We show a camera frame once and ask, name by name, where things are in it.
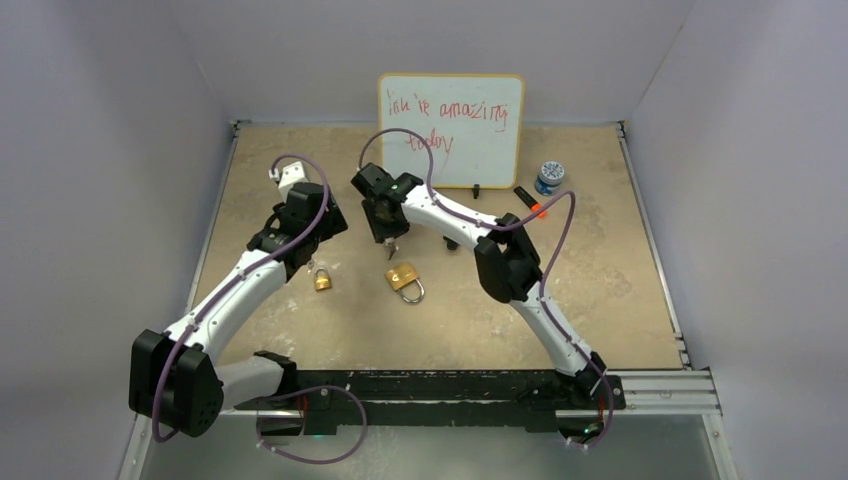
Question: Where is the large brass padlock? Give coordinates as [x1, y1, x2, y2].
[385, 262, 426, 305]

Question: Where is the black padlock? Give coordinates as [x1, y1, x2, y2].
[443, 236, 459, 252]

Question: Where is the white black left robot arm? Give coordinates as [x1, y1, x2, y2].
[128, 182, 347, 437]

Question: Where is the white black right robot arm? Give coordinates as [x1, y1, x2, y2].
[351, 163, 614, 407]

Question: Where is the small brass padlock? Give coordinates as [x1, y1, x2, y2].
[314, 267, 333, 292]

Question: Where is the yellow framed whiteboard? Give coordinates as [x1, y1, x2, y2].
[377, 73, 525, 189]

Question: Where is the orange black marker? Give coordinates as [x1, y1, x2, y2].
[513, 186, 547, 218]

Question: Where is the blue white round tin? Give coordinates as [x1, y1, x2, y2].
[534, 161, 566, 196]

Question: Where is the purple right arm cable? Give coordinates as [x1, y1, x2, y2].
[357, 127, 616, 452]

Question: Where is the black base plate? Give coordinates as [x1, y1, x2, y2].
[236, 369, 626, 438]

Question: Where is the aluminium frame rail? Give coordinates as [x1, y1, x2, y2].
[128, 155, 718, 450]

